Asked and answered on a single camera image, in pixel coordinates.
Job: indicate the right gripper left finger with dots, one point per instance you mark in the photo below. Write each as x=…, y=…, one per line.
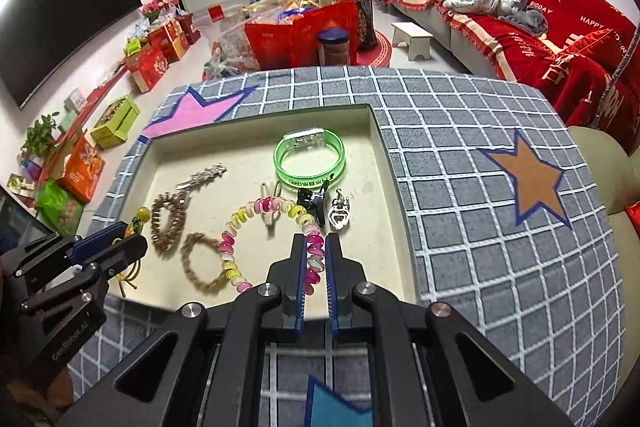
x=202, y=367

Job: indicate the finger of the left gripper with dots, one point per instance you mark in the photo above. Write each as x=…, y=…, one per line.
x=118, y=257
x=97, y=239

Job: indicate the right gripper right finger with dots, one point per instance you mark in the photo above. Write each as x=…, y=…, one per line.
x=428, y=366

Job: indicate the silver rhinestone hair clip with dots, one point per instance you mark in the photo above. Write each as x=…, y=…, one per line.
x=201, y=178

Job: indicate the silver heart pendant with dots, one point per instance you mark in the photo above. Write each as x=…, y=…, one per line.
x=339, y=211

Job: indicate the black claw hair clip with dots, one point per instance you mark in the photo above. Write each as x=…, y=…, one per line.
x=314, y=201

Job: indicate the beige bow hair clip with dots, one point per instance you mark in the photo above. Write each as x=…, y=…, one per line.
x=271, y=194

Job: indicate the dark green jewelry tray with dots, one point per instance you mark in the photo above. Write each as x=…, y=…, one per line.
x=210, y=244

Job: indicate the person's hand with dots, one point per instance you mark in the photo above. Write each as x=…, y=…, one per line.
x=24, y=406

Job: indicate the green snack bag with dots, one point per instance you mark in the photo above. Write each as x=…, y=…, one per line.
x=58, y=208

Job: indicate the orange gift box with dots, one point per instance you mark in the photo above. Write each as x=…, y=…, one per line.
x=82, y=170

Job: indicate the green gift box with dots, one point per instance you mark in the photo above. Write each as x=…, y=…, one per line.
x=113, y=127

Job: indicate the green potted plant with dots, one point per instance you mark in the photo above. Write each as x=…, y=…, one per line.
x=39, y=139

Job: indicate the grey grid tablecloth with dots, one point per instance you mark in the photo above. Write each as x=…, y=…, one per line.
x=460, y=189

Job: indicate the red gift box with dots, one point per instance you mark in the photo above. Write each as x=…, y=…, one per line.
x=147, y=67

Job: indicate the black television screen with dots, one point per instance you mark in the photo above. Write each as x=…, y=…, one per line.
x=38, y=36

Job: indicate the red embroidered cushion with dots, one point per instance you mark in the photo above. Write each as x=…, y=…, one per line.
x=633, y=214

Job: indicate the beige green sofa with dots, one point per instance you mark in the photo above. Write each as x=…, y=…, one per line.
x=617, y=178

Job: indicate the blue lid jar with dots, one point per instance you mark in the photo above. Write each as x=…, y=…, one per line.
x=333, y=47

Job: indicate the small white stool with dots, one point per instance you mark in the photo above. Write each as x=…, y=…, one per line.
x=414, y=38

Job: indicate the red sofa cover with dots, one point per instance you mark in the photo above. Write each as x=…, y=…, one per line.
x=582, y=55

